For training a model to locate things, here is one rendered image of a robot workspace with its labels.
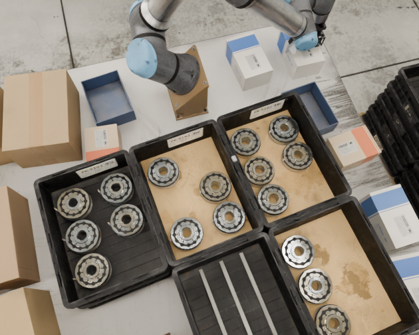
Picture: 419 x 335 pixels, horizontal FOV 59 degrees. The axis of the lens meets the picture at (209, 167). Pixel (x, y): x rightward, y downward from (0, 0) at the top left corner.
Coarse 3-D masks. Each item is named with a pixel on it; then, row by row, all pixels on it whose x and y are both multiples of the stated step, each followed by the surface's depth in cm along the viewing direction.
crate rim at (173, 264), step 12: (180, 132) 120; (216, 132) 121; (144, 144) 119; (132, 156) 117; (228, 156) 118; (240, 180) 115; (144, 192) 113; (252, 204) 112; (156, 216) 110; (156, 228) 109; (228, 240) 108; (240, 240) 109; (168, 252) 107; (204, 252) 107; (180, 264) 106
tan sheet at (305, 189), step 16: (288, 112) 135; (240, 128) 133; (256, 128) 133; (272, 144) 131; (240, 160) 128; (272, 160) 128; (288, 176) 127; (304, 176) 127; (320, 176) 127; (256, 192) 124; (288, 192) 124; (304, 192) 125; (320, 192) 125; (288, 208) 123; (304, 208) 123
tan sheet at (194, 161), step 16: (192, 144) 130; (208, 144) 130; (144, 160) 127; (176, 160) 128; (192, 160) 128; (208, 160) 128; (192, 176) 126; (160, 192) 123; (176, 192) 124; (192, 192) 124; (160, 208) 121; (176, 208) 122; (192, 208) 122; (208, 208) 122; (208, 224) 120; (208, 240) 118; (224, 240) 118; (176, 256) 116
